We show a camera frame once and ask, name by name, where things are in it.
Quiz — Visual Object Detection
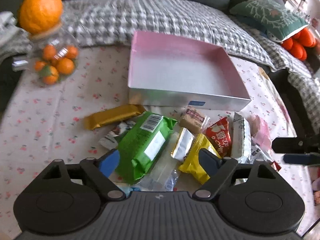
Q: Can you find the yellow snack packet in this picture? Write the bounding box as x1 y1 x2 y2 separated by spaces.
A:
178 134 221 185

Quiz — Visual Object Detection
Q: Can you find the red strawberry snack packet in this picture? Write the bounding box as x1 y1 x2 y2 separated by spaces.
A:
205 117 232 158

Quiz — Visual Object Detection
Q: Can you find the white gold snack packet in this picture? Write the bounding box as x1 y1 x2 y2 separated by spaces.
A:
171 127 194 163

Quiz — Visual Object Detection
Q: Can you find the white silver snack bar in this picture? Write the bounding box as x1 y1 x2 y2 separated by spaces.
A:
231 113 251 164

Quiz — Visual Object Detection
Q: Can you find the green snack pack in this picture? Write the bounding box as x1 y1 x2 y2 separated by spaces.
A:
116 111 177 184

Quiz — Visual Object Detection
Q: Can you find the clear white pastry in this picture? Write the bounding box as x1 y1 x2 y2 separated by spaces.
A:
137 132 180 191

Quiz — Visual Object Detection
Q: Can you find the red candy wrapper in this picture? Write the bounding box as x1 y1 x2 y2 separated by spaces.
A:
270 161 281 172

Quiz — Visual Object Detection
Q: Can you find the pink wafer pack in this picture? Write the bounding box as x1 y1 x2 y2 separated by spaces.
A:
249 115 272 151

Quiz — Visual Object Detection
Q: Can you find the black white snack packet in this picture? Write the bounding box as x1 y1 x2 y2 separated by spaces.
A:
99 120 136 150

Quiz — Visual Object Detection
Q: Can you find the gold wrapped snack bar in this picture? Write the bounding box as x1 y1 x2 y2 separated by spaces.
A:
84 104 146 130

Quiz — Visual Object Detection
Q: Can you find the beige wrapped cracker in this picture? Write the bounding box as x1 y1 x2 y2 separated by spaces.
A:
179 106 210 134

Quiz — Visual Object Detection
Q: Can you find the cherry print tablecloth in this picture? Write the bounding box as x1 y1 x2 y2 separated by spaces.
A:
1 47 319 239

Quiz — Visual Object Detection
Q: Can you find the orange pumpkin plush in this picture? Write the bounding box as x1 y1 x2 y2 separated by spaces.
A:
280 28 319 61

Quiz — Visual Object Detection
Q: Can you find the pink cardboard box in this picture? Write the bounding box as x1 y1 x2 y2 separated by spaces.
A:
127 31 251 112

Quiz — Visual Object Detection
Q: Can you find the glass jar of tangerines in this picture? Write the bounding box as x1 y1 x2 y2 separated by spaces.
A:
28 23 80 86

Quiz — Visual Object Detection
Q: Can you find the green embroidered cushion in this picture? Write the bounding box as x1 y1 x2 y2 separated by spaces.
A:
230 0 308 42

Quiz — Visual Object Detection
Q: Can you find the grey checkered quilt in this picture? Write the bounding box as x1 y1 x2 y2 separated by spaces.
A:
62 0 319 131

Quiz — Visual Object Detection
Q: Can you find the large orange citrus fruit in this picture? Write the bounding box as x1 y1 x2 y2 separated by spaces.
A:
18 0 63 35

